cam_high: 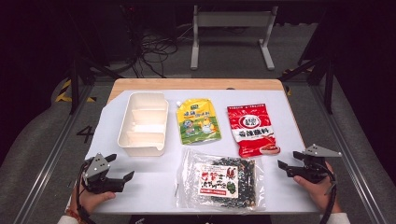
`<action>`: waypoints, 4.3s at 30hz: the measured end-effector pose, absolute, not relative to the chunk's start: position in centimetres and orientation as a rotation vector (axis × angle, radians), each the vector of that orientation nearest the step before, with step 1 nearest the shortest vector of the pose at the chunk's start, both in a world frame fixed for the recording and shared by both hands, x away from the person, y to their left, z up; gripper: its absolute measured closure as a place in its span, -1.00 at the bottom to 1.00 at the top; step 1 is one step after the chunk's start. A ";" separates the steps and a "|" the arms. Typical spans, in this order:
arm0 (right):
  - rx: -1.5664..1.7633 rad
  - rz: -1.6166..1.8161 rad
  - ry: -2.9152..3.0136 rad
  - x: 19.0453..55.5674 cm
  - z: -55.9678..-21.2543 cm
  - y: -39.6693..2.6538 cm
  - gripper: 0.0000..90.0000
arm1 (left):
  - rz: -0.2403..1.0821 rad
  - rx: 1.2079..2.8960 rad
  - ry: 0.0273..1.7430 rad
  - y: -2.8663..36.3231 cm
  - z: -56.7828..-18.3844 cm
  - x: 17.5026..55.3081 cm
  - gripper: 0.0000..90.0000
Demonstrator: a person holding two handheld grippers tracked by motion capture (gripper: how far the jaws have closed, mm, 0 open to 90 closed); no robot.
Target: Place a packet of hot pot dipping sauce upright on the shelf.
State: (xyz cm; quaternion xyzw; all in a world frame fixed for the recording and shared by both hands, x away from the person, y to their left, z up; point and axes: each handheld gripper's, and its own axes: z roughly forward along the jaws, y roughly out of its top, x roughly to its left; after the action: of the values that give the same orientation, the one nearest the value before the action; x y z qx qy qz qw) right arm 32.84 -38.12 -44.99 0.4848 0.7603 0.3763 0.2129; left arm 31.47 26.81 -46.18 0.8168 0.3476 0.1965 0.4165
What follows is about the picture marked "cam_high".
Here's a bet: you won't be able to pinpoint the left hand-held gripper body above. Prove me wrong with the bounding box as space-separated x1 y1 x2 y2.
81 152 125 194

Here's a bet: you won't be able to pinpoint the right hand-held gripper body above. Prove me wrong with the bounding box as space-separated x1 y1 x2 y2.
286 143 343 185

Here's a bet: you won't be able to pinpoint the yellow black floor tape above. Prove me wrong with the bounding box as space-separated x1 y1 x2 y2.
54 78 97 104

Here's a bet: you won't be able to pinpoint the white divided plastic box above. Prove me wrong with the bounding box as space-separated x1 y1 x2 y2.
117 91 170 158

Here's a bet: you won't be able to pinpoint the clear bag of dark spice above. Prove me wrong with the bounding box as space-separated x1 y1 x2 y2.
175 148 266 213

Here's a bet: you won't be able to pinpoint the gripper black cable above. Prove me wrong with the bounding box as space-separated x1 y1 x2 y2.
75 161 96 224
318 161 339 224

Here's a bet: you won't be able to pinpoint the person's dark clothing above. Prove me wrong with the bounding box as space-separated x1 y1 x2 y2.
128 214 273 224

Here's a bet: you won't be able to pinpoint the aluminium rail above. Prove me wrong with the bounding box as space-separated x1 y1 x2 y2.
310 83 391 224
12 83 96 224

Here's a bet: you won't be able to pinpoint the black metal stand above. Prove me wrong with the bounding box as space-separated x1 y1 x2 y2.
68 46 124 115
277 46 336 115

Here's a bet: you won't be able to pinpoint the black floor cables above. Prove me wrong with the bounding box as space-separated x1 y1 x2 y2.
122 29 180 79

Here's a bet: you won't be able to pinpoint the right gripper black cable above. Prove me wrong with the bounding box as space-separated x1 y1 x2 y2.
318 161 339 224

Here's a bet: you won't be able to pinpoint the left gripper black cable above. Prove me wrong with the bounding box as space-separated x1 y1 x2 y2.
75 161 96 224

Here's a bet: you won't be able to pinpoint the person's right hand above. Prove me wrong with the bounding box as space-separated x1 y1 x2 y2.
292 161 341 215

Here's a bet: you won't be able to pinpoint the red seasoning packet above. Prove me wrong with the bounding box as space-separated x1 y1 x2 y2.
226 103 281 159

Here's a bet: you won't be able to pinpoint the white metal stand frame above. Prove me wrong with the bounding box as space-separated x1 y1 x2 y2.
190 5 279 71

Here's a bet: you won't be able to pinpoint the person's left hand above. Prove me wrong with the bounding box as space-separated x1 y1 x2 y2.
69 184 117 217

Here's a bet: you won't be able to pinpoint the yellow green spout pouch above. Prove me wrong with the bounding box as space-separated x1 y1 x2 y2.
175 98 222 146

